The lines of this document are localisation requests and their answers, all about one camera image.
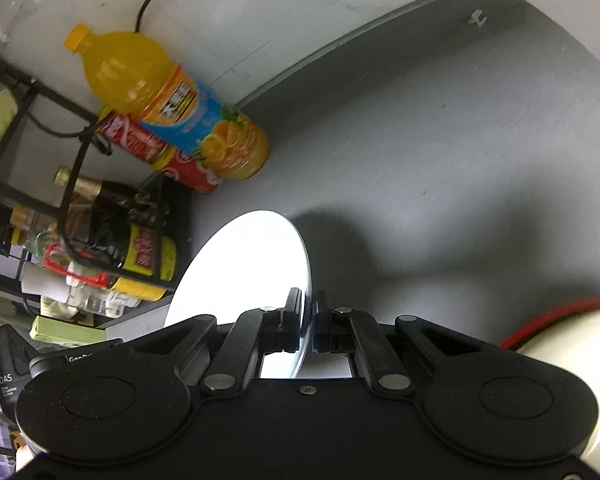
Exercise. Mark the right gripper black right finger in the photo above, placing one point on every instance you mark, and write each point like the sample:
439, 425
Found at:
390, 358

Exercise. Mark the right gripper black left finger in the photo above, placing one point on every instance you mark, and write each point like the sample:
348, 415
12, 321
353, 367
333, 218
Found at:
225, 358

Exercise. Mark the white shallow plate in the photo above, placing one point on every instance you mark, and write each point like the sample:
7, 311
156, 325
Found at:
252, 262

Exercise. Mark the green carton box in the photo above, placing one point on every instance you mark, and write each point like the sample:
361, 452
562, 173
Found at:
64, 334

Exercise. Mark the yellow label soy sauce bottle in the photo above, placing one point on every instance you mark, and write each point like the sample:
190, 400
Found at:
118, 225

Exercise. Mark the red cola bottle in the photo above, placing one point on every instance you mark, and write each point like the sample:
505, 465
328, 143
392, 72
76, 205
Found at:
155, 152

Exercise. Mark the orange juice bottle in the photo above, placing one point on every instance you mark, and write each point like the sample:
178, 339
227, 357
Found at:
134, 76

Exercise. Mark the black metal shelf rack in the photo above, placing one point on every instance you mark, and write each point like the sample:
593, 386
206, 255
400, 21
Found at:
29, 158

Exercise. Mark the grey wall hook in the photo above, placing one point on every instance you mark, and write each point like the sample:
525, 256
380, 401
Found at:
477, 18

